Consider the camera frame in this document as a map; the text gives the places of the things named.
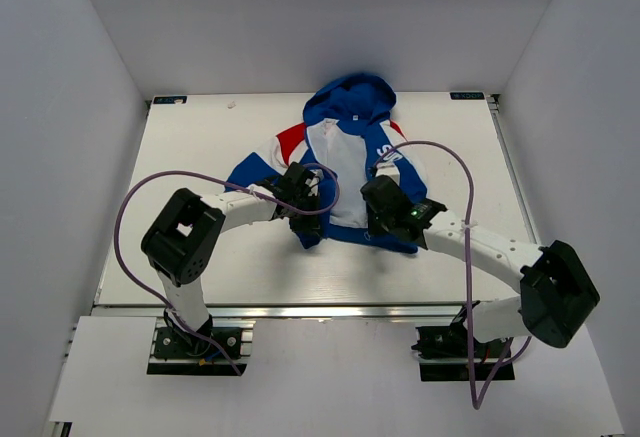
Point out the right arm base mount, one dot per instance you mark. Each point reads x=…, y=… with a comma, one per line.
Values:
x=442, y=352

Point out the blue white red jacket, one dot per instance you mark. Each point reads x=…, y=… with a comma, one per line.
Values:
x=347, y=127

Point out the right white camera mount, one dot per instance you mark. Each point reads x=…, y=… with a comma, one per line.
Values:
x=388, y=169

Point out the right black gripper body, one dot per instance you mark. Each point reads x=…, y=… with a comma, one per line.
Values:
x=378, y=223

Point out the white front cover board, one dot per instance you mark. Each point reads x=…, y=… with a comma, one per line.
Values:
x=337, y=378

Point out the right blue table label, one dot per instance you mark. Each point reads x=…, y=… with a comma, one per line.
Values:
x=464, y=96

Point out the aluminium table front rail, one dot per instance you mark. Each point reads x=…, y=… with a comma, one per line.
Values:
x=292, y=311

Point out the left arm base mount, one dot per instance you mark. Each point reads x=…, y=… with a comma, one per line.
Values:
x=175, y=353

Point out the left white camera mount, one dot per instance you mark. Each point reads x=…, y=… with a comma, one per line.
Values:
x=312, y=183

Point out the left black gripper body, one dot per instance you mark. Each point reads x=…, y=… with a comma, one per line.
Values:
x=301, y=222

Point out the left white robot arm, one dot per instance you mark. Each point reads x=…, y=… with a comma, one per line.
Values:
x=180, y=242

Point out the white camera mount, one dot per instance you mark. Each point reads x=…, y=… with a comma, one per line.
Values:
x=312, y=183
x=388, y=169

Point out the blue table label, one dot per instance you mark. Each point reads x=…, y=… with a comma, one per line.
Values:
x=464, y=96
x=169, y=100

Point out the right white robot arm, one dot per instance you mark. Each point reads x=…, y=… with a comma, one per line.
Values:
x=554, y=294

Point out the left blue table label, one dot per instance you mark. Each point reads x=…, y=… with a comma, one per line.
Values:
x=169, y=100

